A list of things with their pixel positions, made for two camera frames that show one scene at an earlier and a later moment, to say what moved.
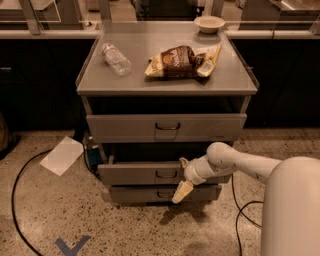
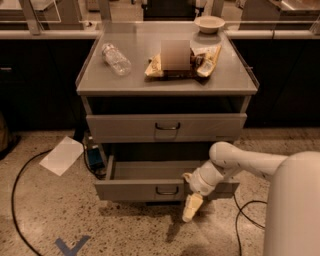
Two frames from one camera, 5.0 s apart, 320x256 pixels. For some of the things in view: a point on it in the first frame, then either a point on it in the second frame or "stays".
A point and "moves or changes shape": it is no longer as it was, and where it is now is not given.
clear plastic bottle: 116,59 stays
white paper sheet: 58,160 stays
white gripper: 192,173 -> 201,183
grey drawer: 149,173 moves or changes shape
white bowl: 209,24 stays
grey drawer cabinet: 157,93 stays
